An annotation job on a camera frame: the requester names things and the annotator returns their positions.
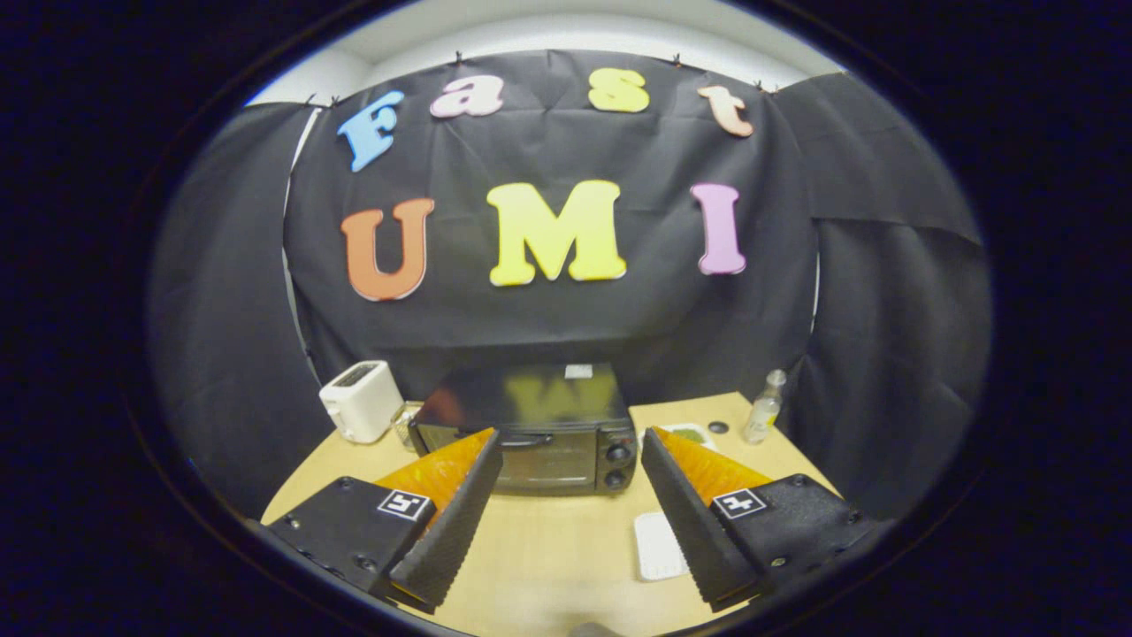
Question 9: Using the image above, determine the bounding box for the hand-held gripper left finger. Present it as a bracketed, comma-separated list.
[264, 427, 503, 614]

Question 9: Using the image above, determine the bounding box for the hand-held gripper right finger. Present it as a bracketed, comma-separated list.
[640, 427, 887, 613]

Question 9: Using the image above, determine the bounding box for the black toaster oven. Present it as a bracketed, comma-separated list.
[409, 363, 639, 496]

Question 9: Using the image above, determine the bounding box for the white bread toaster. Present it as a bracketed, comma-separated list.
[318, 360, 405, 444]

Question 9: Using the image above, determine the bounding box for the white rectangular tray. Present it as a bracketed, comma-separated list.
[634, 510, 691, 582]

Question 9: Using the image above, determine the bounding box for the white divided dish with grains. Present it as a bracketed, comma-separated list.
[659, 422, 717, 452]

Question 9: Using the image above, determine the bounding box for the clear glass bottle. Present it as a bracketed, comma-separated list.
[743, 369, 788, 445]

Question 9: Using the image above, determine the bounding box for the metal wire rack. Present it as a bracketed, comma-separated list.
[392, 403, 425, 454]

